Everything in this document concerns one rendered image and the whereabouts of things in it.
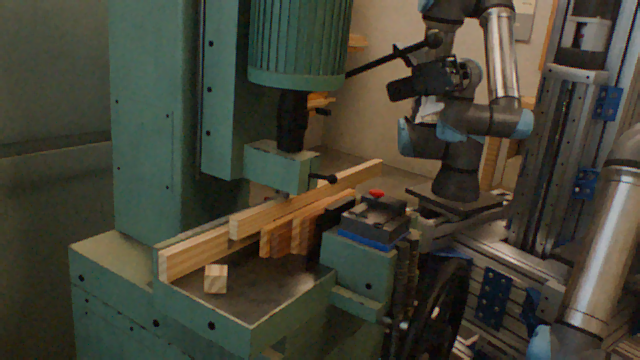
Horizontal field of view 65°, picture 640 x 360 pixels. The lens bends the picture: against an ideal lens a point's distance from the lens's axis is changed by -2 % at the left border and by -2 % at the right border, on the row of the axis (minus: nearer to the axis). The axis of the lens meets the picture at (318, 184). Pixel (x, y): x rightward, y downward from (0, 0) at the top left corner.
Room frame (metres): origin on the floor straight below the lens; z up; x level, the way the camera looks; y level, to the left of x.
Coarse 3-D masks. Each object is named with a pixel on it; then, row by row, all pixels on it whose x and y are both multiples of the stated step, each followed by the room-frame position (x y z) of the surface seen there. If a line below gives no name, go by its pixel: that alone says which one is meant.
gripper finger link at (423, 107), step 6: (432, 96) 1.01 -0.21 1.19; (414, 102) 1.00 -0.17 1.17; (420, 102) 1.00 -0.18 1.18; (426, 102) 1.00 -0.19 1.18; (432, 102) 0.99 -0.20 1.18; (438, 102) 0.98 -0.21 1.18; (414, 108) 0.99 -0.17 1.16; (420, 108) 0.98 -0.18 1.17; (426, 108) 0.98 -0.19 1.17; (432, 108) 0.97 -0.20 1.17; (438, 108) 0.97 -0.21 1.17; (414, 114) 0.97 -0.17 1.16; (420, 114) 0.97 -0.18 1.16; (426, 114) 0.97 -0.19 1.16; (414, 120) 0.94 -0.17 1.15; (420, 120) 0.96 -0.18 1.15
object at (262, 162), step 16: (256, 144) 0.96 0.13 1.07; (272, 144) 0.97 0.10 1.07; (256, 160) 0.93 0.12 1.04; (272, 160) 0.91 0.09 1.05; (288, 160) 0.89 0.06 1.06; (304, 160) 0.89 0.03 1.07; (256, 176) 0.93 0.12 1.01; (272, 176) 0.91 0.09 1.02; (288, 176) 0.89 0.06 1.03; (304, 176) 0.90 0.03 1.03; (288, 192) 0.89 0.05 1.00; (304, 192) 0.90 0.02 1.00
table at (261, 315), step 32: (416, 224) 1.11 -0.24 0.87; (224, 256) 0.80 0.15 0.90; (256, 256) 0.82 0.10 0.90; (288, 256) 0.83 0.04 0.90; (160, 288) 0.70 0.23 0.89; (192, 288) 0.69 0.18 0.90; (256, 288) 0.71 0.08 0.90; (288, 288) 0.72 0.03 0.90; (320, 288) 0.76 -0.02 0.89; (192, 320) 0.66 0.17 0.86; (224, 320) 0.63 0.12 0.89; (256, 320) 0.62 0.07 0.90; (288, 320) 0.68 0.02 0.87; (256, 352) 0.62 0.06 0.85
